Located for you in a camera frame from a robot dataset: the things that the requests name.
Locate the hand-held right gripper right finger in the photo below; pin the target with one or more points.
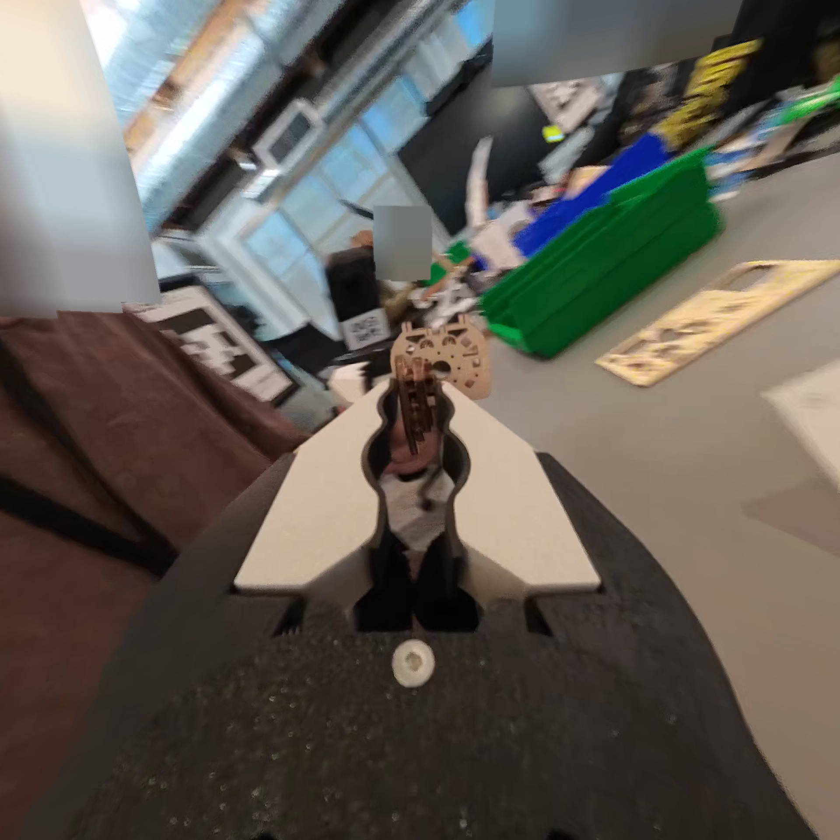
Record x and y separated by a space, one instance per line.
525 518

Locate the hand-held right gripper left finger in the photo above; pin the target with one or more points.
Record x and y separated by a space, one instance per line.
302 518

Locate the tall white paper sheet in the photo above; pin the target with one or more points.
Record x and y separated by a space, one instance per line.
479 177

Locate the plywood model parts sheet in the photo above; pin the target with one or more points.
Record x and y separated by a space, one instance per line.
709 315

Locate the green plastic bin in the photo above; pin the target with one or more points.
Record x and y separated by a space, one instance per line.
590 262

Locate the silver ventilation duct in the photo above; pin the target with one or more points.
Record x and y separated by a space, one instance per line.
216 72

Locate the black partition board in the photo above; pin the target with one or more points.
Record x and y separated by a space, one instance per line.
446 164

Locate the black framed marker sign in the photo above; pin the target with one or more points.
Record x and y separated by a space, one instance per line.
216 348

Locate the blue plastic bin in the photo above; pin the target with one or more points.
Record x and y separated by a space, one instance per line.
558 223

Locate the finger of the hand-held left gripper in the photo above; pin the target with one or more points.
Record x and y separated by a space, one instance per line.
351 388

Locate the yellow sticky note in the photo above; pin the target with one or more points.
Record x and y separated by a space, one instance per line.
553 133

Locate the small wooden gear model assembly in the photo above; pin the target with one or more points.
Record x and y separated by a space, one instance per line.
453 361

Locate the white instruction booklet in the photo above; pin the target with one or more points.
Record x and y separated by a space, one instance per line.
814 407

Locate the green plastic scraps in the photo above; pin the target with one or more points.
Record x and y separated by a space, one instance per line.
814 105

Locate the person's left hand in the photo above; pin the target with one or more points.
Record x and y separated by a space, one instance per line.
407 464

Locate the white air vent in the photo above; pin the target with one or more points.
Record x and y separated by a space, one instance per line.
289 138

